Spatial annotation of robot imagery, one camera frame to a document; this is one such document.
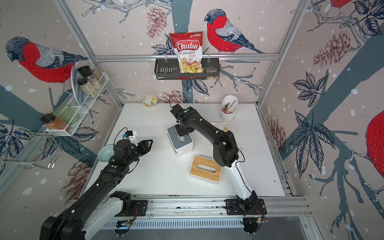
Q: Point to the grey tissue box lid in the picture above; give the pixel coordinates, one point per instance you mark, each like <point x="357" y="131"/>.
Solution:
<point x="180" y="144"/>

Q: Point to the black wall basket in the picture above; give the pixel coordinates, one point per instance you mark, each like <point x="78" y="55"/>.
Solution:
<point x="169" y="70"/>

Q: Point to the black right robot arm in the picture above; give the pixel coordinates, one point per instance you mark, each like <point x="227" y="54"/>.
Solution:
<point x="225" y="151"/>

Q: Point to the spice jar black lid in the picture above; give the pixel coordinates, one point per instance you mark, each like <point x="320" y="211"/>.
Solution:
<point x="86" y="72"/>
<point x="87" y="88"/>

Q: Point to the aluminium frame post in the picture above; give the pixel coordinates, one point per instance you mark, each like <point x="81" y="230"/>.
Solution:
<point x="288" y="38"/>
<point x="80" y="36"/>

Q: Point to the white plate on shelf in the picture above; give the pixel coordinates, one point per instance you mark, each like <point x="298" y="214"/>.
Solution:
<point x="75" y="87"/>

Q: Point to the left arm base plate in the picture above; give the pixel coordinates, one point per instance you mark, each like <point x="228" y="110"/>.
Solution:
<point x="133" y="208"/>

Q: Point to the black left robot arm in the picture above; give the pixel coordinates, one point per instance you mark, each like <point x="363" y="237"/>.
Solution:
<point x="83" y="219"/>

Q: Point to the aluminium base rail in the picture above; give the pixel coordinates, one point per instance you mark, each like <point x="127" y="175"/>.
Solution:
<point x="161" y="207"/>

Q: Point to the pale green bowl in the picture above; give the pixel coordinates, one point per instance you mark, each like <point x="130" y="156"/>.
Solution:
<point x="106" y="153"/>

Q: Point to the aluminium frame post right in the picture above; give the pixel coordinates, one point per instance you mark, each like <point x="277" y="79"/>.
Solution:
<point x="288" y="38"/>

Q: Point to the bamboo tissue box lid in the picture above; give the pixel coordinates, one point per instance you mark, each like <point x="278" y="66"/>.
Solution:
<point x="205" y="169"/>

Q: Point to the chrome wire rack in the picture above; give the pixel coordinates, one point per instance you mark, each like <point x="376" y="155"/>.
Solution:
<point x="41" y="151"/>

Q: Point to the white utensil holder cup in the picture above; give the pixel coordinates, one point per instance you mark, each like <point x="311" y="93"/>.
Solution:
<point x="228" y="108"/>

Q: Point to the aluminium frame post left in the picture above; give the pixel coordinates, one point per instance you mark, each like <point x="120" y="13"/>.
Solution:
<point x="80" y="36"/>

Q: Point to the aluminium horizontal frame bar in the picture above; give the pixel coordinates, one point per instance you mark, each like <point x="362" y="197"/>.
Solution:
<point x="151" y="58"/>

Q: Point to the floral ceramic bowl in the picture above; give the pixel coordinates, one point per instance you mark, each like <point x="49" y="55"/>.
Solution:
<point x="150" y="101"/>

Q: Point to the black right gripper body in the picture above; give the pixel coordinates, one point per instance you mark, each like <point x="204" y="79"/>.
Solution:
<point x="183" y="131"/>

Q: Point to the green glass cup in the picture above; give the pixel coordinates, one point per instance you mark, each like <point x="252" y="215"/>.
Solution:
<point x="67" y="114"/>

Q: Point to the orange jar black lid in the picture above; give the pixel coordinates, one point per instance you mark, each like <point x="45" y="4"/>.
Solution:
<point x="54" y="123"/>

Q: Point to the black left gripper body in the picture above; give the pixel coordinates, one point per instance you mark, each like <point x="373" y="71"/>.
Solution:
<point x="142" y="149"/>

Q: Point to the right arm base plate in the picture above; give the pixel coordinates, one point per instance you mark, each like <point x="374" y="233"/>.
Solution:
<point x="235" y="207"/>

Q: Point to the white wire wall shelf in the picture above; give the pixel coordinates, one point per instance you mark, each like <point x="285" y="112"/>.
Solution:
<point x="86" y="103"/>

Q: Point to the red Chuba chips bag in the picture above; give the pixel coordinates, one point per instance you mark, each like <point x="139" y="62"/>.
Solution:
<point x="188" y="48"/>

